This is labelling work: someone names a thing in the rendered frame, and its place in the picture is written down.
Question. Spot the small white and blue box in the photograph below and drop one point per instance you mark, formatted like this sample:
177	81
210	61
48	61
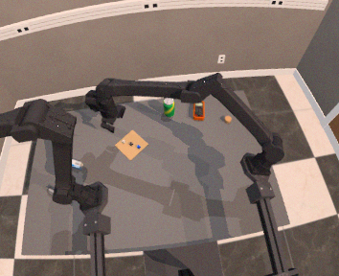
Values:
77	164

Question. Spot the orange digital multimeter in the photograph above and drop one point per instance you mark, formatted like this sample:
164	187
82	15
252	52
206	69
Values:
198	111

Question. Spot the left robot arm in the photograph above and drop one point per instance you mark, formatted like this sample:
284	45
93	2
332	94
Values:
36	123

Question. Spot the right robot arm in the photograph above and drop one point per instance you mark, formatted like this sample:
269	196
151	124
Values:
215	85

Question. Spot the orange flat mat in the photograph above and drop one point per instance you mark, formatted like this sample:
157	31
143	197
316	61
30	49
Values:
131	151

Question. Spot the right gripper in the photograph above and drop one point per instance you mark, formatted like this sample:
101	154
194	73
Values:
115	113

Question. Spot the green and yellow can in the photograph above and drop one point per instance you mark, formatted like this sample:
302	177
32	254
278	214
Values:
169	107

